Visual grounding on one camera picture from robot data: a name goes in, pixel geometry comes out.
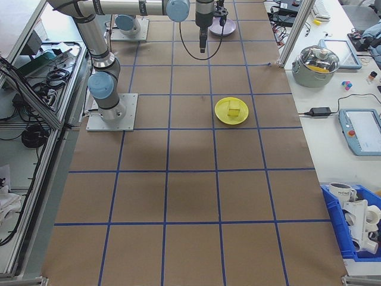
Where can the large white plastic pipe part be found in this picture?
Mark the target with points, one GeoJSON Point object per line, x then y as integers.
{"type": "Point", "coordinates": [357, 220]}

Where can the white keyboard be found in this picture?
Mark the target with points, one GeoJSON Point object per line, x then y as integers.
{"type": "Point", "coordinates": [321, 10]}

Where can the V-shaped metal bar frame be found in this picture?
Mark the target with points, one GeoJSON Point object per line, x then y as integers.
{"type": "Point", "coordinates": [29, 95]}

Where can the grey metal box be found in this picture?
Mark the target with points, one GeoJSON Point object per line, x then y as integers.
{"type": "Point", "coordinates": [32, 43]}

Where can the glass pot lid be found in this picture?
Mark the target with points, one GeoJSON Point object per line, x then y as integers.
{"type": "Point", "coordinates": [320, 58]}

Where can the white crumpled cloth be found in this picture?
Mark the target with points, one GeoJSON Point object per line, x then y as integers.
{"type": "Point", "coordinates": [7, 199]}

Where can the purple plastic plate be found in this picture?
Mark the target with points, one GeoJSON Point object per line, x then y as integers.
{"type": "Point", "coordinates": [228, 29]}

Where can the green circuit board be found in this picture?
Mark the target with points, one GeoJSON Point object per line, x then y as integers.
{"type": "Point", "coordinates": [41, 61]}

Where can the black power adapter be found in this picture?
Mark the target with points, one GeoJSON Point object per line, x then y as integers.
{"type": "Point", "coordinates": [321, 112]}

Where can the slanted aluminium post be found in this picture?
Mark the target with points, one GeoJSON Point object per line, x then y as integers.
{"type": "Point", "coordinates": [294, 32]}

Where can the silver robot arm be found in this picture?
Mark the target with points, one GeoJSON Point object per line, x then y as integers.
{"type": "Point", "coordinates": [123, 23]}
{"type": "Point", "coordinates": [95, 44]}

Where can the white printed mug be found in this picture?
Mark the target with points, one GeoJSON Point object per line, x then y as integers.
{"type": "Point", "coordinates": [339, 193]}

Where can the blue plastic bin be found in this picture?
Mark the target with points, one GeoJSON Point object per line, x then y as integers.
{"type": "Point", "coordinates": [333, 214]}

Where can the yellow foam block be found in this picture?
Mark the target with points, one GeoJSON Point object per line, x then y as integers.
{"type": "Point", "coordinates": [234, 110]}

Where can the small yellow desk block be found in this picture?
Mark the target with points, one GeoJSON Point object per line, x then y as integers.
{"type": "Point", "coordinates": [317, 21]}

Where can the colourful cube toy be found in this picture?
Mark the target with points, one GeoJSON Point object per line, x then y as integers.
{"type": "Point", "coordinates": [346, 85]}

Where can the yellow object inside pot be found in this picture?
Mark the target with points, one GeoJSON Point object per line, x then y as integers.
{"type": "Point", "coordinates": [318, 69]}

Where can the white square base plate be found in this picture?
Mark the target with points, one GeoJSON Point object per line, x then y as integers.
{"type": "Point", "coordinates": [143, 32]}
{"type": "Point", "coordinates": [128, 119]}

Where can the black flat electronics box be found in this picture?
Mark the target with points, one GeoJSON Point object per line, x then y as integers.
{"type": "Point", "coordinates": [285, 21]}
{"type": "Point", "coordinates": [290, 8]}

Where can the steel cooking pot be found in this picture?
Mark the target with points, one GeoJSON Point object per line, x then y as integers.
{"type": "Point", "coordinates": [312, 79]}

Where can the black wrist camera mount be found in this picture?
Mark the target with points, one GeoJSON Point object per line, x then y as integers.
{"type": "Point", "coordinates": [221, 12]}

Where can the white pipe fitting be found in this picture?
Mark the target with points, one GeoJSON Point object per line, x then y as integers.
{"type": "Point", "coordinates": [373, 216]}

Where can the light blue teach pendant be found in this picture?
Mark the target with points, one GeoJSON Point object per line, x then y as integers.
{"type": "Point", "coordinates": [357, 134]}
{"type": "Point", "coordinates": [348, 55]}

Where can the small bottle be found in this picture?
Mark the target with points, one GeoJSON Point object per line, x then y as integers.
{"type": "Point", "coordinates": [371, 77]}

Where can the blue grey cloth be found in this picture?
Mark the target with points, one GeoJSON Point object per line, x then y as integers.
{"type": "Point", "coordinates": [370, 34]}

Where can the yellow plastic plate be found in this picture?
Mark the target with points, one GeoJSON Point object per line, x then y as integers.
{"type": "Point", "coordinates": [223, 117]}

